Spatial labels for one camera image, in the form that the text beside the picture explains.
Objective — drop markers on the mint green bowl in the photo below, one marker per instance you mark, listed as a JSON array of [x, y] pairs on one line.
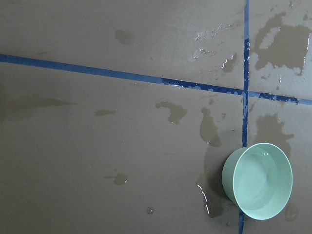
[[258, 179]]

